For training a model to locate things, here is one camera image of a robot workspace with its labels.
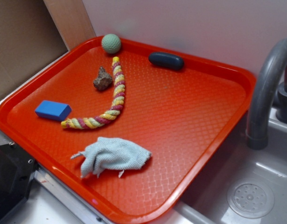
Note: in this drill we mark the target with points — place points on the light blue cloth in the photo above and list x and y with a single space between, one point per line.
112 154

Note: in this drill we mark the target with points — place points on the wooden board strip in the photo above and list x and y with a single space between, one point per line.
71 20

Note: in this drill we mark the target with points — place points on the green dimpled ball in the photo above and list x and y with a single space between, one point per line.
111 43

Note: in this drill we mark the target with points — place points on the brown cardboard panel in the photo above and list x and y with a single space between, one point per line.
29 41

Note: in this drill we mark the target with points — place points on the blue rectangular block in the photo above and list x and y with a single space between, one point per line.
53 110

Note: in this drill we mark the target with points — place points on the dark oblong soap bar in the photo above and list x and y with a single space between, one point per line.
166 60

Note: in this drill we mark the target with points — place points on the brown rough rock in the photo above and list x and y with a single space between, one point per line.
103 80

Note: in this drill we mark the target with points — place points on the red plastic tray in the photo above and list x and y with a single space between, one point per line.
181 117

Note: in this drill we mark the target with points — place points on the grey curved faucet spout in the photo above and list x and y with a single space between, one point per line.
270 76

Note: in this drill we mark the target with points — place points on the dark faucet handle base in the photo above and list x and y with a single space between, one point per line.
281 113

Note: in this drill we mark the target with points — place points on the round sink drain strainer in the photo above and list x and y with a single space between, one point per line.
250 198

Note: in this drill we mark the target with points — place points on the twisted multicolour rope toy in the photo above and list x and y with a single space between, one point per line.
112 113

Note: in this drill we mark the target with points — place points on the grey plastic sink basin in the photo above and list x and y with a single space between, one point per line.
205 200

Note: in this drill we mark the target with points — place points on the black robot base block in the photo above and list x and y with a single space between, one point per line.
17 170

